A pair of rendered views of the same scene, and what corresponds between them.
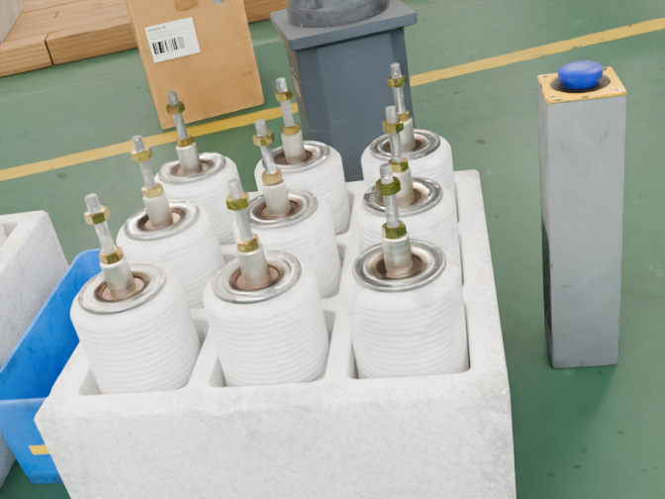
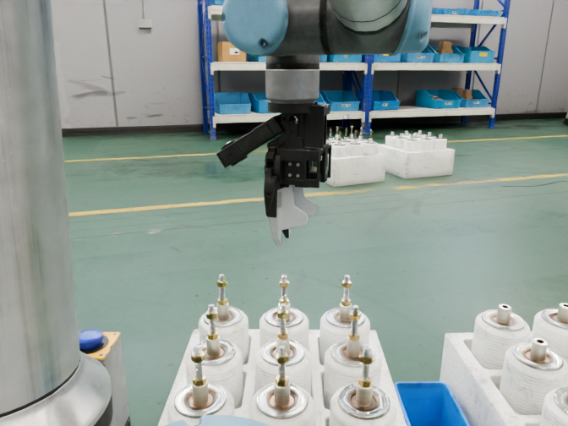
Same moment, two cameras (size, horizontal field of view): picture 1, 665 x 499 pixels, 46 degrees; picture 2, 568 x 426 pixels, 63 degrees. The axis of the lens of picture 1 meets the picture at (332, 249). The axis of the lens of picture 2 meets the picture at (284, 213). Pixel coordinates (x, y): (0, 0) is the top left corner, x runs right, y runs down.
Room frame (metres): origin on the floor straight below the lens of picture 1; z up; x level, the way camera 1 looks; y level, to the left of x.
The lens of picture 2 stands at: (1.34, -0.08, 0.71)
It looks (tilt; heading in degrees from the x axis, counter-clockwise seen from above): 17 degrees down; 170
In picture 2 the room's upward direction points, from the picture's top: straight up
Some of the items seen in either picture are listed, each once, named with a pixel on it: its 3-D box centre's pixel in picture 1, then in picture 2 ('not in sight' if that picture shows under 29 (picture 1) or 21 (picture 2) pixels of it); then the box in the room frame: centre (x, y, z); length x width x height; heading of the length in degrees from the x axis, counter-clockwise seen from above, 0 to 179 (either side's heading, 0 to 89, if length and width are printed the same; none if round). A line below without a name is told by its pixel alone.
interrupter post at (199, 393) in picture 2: (403, 134); (199, 391); (0.76, -0.10, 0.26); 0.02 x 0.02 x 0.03
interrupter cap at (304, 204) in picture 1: (279, 209); (282, 352); (0.67, 0.04, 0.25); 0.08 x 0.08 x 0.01
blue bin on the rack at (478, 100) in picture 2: not in sight; (465, 98); (-4.35, 3.35, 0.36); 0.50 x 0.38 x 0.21; 7
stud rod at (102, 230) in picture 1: (104, 237); (346, 293); (0.58, 0.18, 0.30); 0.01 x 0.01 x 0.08
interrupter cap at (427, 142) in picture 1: (405, 146); (200, 399); (0.76, -0.10, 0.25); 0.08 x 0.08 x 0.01
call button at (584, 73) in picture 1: (580, 77); (89, 341); (0.69, -0.26, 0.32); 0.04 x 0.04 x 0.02
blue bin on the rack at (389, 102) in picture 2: not in sight; (376, 100); (-4.18, 2.08, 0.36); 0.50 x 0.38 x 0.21; 8
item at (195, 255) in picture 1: (185, 297); (351, 398); (0.69, 0.16, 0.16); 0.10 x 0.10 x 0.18
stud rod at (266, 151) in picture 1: (268, 158); (282, 324); (0.67, 0.04, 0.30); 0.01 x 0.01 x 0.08
